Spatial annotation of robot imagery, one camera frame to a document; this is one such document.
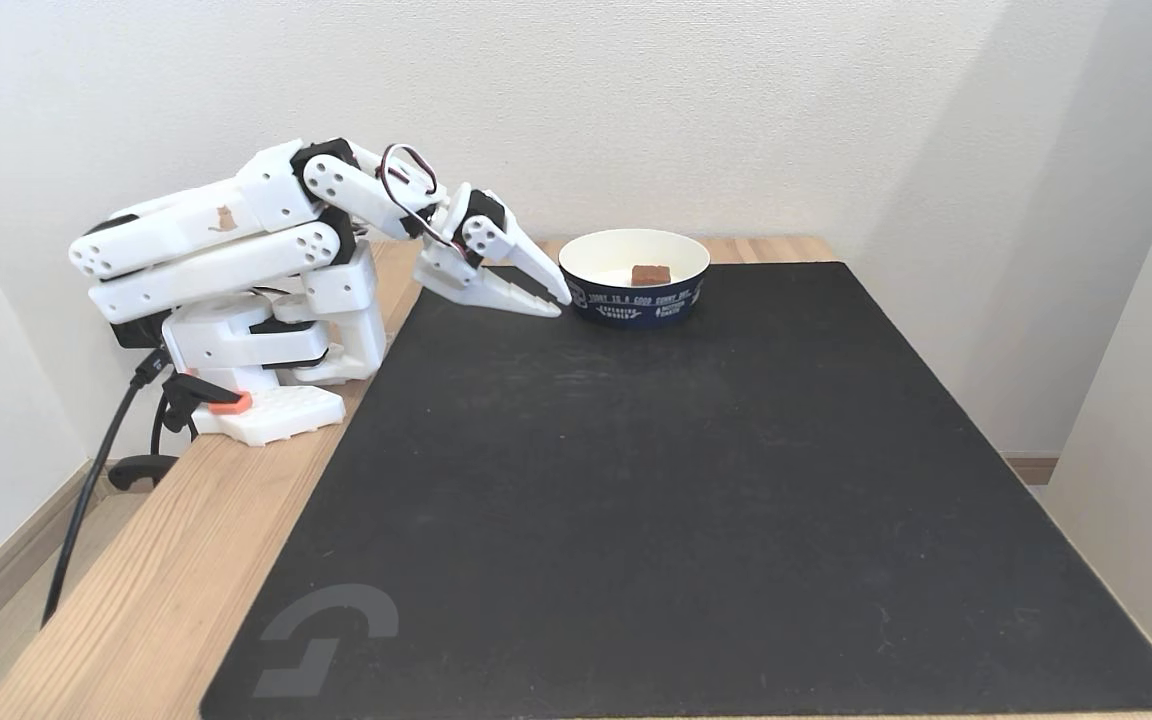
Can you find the brown square toy block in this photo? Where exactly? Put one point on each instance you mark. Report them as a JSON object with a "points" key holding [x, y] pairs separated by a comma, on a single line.
{"points": [[650, 275]]}

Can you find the navy and white paper bowl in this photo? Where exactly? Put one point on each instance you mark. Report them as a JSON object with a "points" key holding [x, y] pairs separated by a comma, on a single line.
{"points": [[635, 300]]}

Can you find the black clamp with orange pad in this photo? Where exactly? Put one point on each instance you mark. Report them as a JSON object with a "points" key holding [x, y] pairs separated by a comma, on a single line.
{"points": [[198, 392]]}

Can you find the black desk mat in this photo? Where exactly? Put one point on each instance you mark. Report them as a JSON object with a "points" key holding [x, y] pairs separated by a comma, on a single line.
{"points": [[696, 520]]}

